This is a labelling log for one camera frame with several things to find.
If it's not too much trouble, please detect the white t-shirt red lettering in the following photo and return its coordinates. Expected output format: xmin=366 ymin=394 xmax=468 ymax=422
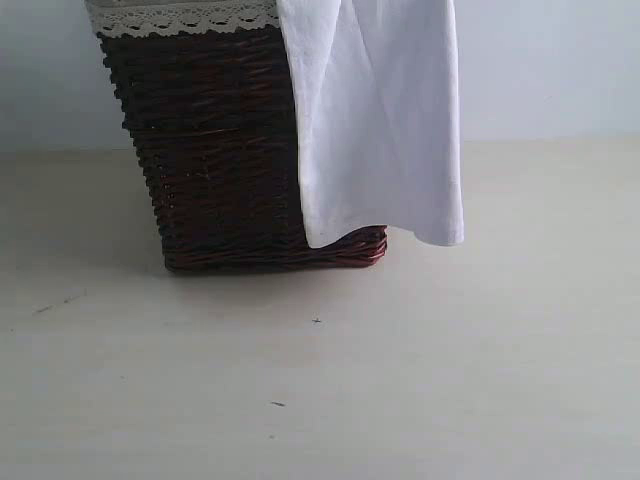
xmin=277 ymin=1 xmax=464 ymax=248

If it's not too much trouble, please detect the dark red wicker basket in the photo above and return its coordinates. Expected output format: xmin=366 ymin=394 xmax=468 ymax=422
xmin=100 ymin=26 xmax=387 ymax=273

